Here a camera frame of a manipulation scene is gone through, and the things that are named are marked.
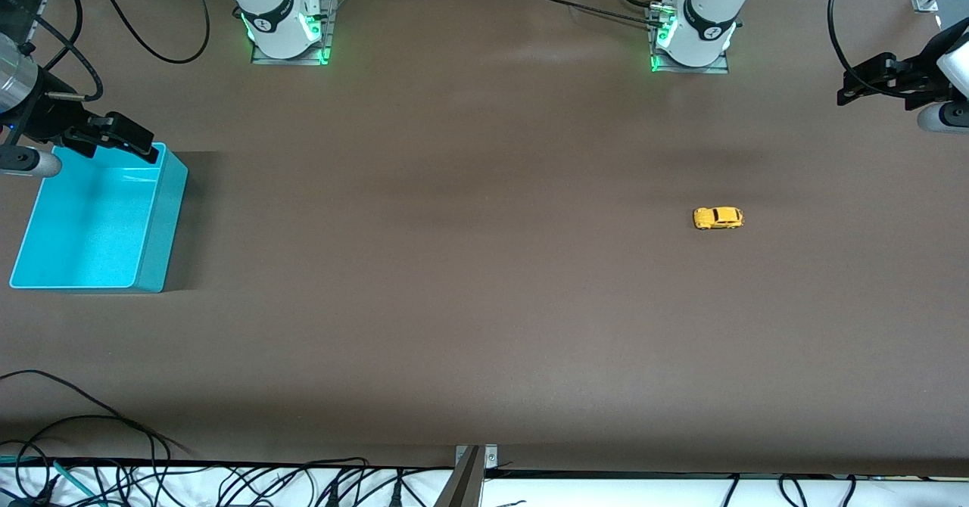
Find yellow beetle toy car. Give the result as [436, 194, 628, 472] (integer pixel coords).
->
[693, 206, 745, 231]

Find turquoise plastic bin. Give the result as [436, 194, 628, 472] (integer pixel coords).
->
[9, 142, 189, 294]

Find brown table cover sheet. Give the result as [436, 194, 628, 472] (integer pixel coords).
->
[0, 0, 969, 477]

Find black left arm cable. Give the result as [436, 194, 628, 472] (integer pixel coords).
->
[827, 0, 905, 101]

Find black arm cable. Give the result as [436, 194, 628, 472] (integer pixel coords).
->
[0, 0, 211, 103]
[827, 0, 905, 101]

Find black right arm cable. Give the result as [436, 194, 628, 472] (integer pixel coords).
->
[0, 0, 211, 103]

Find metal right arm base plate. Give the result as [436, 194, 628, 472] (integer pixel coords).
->
[250, 0, 339, 66]

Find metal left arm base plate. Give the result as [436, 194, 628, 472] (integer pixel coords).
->
[647, 4, 731, 75]

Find long black floor cable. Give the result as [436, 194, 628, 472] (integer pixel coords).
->
[0, 369, 192, 456]

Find black base supply cable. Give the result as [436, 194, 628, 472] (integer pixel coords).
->
[541, 0, 671, 30]

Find teal cable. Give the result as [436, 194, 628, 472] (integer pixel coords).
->
[0, 454, 103, 507]

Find black cable tangle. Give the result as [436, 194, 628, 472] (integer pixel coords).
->
[0, 415, 455, 507]

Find metal table edge bracket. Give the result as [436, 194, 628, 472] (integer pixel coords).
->
[454, 444, 499, 468]

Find grey metal stand post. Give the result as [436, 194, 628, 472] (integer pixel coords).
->
[433, 446, 485, 507]

